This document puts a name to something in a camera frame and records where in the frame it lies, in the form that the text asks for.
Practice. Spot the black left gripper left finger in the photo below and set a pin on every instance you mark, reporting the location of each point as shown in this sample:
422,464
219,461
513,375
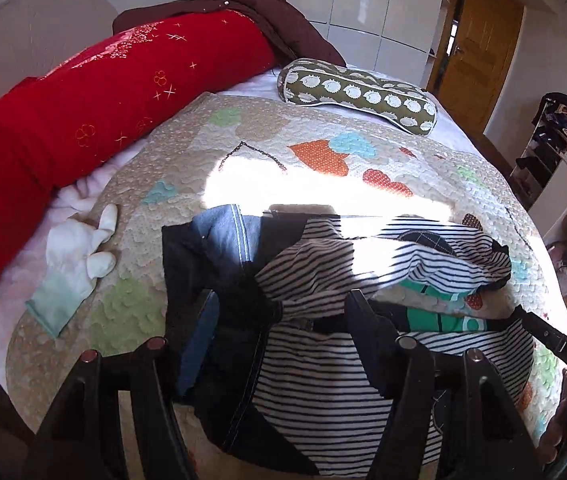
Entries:
113,416

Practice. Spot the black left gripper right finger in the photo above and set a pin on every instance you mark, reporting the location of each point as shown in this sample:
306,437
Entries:
484,437

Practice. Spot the navy striped children's pants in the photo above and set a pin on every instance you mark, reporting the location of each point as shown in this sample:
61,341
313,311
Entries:
281,385

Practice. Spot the white glove with teal cuff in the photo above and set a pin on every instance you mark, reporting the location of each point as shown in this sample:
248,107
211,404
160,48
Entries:
74,264

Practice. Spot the red long bolster pillow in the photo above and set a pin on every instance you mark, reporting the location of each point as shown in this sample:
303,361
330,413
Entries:
59,128

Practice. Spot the patchwork quilted bedspread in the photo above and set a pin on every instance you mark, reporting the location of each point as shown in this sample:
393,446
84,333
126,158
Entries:
263,155

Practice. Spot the wooden door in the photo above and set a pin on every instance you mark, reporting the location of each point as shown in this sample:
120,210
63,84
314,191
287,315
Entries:
474,58

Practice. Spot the olive patterned bolster pillow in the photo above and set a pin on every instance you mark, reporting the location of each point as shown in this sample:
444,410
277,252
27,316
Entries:
308,82

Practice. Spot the beige padded headboard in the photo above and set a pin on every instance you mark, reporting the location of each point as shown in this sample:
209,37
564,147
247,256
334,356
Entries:
38,35

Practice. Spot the dark maroon blanket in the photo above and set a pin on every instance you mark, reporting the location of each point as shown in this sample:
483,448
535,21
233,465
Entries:
287,30

